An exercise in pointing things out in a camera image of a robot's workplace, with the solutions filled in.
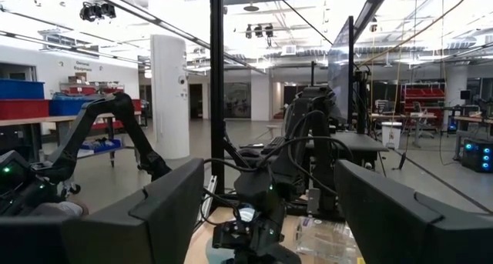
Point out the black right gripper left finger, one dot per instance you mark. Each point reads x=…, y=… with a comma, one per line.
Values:
x=115, y=233

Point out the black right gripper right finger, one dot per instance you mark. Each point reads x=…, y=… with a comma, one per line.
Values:
x=404, y=233

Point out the clear plastic spray bottle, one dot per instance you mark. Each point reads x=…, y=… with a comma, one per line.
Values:
x=327, y=241

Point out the black spare robot arm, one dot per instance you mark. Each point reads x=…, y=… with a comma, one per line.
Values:
x=127, y=117

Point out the black keyboard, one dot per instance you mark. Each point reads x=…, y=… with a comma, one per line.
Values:
x=274, y=144

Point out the white trash can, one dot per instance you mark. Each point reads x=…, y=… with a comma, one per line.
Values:
x=391, y=135

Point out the black side desk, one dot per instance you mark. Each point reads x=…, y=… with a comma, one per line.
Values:
x=358, y=141

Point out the computer tower with blue lights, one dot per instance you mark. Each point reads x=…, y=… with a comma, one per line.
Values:
x=477, y=155

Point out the black device with green lights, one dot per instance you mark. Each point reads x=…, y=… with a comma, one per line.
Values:
x=15, y=179

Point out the blue storage bin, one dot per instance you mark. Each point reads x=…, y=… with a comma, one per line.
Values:
x=21, y=89
x=67, y=107

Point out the wooden workbench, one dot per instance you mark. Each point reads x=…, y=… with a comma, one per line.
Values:
x=38, y=121

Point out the red shelving rack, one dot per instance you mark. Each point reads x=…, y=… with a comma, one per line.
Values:
x=423, y=96

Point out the white round column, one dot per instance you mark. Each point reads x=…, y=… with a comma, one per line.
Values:
x=169, y=102

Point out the red storage bin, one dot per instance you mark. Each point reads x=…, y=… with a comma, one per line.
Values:
x=23, y=109

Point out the black ceiling camera cluster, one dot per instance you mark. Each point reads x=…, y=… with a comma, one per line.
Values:
x=259, y=30
x=96, y=12

